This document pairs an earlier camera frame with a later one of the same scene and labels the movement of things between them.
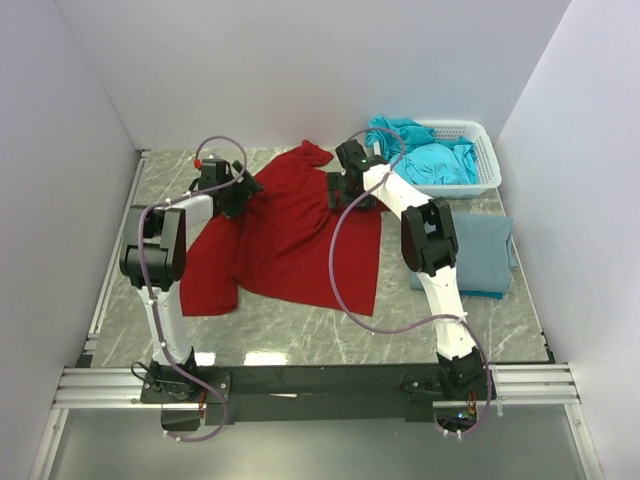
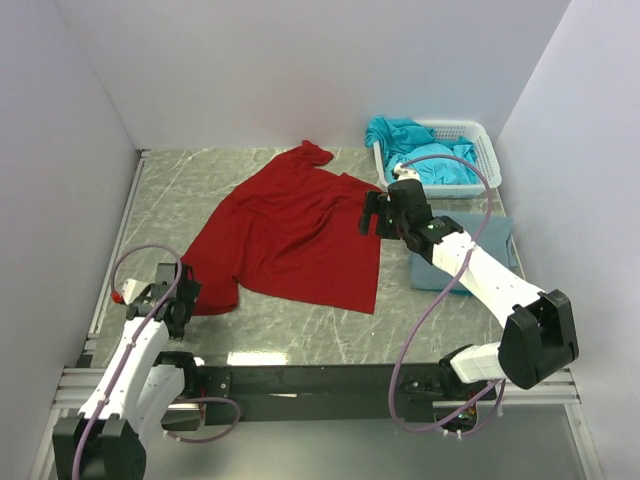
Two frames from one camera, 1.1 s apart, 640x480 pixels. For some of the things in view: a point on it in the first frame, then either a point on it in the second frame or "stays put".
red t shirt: [281, 244] stays put
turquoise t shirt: [425, 158] stays put
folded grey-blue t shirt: [486, 255] stays put
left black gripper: [246, 189] -> [189, 297]
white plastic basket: [487, 167] stays put
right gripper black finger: [336, 187] -> [376, 202]
